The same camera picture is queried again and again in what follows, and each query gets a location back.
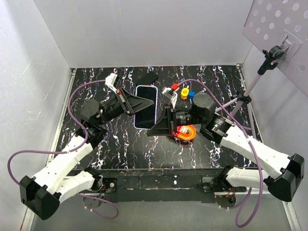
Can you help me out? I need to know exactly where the yellow round toy block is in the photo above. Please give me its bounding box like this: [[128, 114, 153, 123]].
[[180, 88, 190, 100]]

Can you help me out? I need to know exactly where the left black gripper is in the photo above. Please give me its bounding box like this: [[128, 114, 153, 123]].
[[97, 87, 154, 127]]

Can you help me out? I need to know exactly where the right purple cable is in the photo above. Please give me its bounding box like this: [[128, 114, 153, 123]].
[[179, 78, 263, 228]]

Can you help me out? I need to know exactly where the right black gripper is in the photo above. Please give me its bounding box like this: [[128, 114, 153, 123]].
[[147, 103, 205, 136]]

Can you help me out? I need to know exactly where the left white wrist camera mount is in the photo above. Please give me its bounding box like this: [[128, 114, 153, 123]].
[[105, 73, 119, 93]]

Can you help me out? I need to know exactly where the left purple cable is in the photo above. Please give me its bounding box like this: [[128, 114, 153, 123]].
[[7, 80, 119, 220]]

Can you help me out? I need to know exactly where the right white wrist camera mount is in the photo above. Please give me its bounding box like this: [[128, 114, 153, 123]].
[[162, 83, 180, 108]]

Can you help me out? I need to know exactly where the red orange oval tray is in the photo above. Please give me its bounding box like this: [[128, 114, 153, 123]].
[[172, 125, 197, 143]]

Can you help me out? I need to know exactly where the smartphone with black screen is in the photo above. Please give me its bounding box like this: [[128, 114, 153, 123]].
[[134, 85, 158, 129]]

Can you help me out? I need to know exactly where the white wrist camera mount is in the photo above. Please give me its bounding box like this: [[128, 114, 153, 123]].
[[105, 73, 119, 93], [162, 83, 180, 108]]

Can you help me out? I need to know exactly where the perforated lilac panel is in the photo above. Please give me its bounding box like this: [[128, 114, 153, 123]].
[[242, 0, 308, 94]]

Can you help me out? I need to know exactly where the grey phone at table edge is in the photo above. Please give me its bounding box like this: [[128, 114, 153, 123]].
[[76, 154, 93, 169]]

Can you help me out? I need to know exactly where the black phone case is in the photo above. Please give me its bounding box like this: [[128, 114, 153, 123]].
[[136, 72, 158, 86]]

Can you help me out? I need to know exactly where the blue cube toy block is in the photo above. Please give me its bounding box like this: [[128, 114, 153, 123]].
[[187, 90, 195, 100]]

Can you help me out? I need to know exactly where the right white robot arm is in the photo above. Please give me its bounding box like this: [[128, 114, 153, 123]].
[[147, 92, 305, 202]]

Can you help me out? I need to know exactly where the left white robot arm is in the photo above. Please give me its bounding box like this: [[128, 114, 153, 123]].
[[19, 88, 154, 220]]

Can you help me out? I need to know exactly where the purple cable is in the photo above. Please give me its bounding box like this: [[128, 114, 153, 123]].
[[7, 80, 119, 220], [179, 78, 263, 228]]

